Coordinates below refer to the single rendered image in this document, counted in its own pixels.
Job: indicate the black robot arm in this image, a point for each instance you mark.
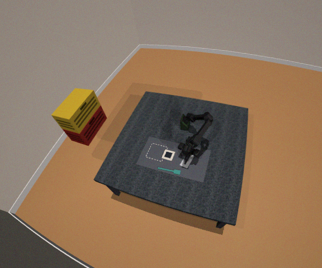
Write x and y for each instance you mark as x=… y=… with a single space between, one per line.
x=196 y=139

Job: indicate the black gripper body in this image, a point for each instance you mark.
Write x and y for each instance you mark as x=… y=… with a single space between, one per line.
x=195 y=152

